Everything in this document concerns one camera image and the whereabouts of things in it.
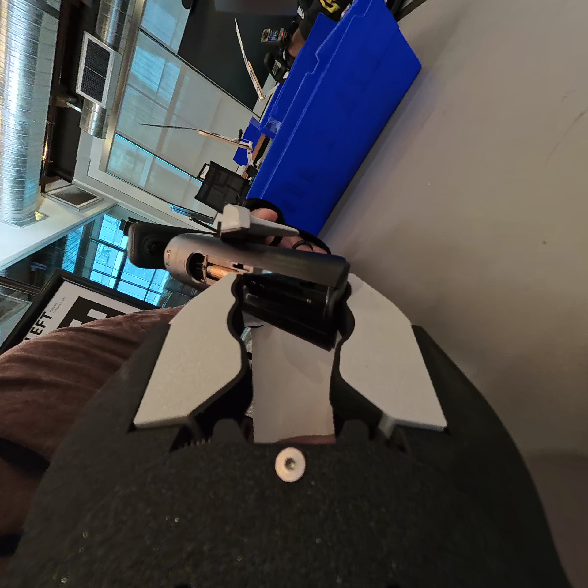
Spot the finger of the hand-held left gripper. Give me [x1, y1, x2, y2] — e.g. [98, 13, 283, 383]
[216, 204, 300, 244]

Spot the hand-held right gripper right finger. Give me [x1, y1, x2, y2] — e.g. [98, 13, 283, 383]
[330, 274, 448, 440]

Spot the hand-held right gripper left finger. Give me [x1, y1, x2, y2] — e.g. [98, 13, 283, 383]
[133, 274, 254, 436]

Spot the black remote control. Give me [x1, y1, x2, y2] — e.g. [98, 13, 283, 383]
[164, 232, 352, 353]

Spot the grey desk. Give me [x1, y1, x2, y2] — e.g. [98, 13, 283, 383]
[317, 0, 588, 588]

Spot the person's left hand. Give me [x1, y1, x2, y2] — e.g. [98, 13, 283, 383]
[252, 207, 323, 253]

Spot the black office chair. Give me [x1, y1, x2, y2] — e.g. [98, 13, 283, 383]
[195, 160, 252, 208]

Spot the blue plastic bin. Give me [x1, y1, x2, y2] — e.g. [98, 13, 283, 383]
[233, 116, 277, 164]
[248, 0, 423, 236]

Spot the white air vent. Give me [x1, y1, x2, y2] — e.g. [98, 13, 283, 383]
[75, 31, 116, 105]
[43, 183, 105, 213]

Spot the black white marker board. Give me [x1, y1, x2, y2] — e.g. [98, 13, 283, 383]
[0, 269, 155, 355]

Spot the black monitor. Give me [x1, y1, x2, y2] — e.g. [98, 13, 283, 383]
[178, 0, 296, 109]

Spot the thin silver ventilation duct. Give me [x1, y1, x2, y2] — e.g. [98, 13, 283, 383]
[79, 0, 149, 139]

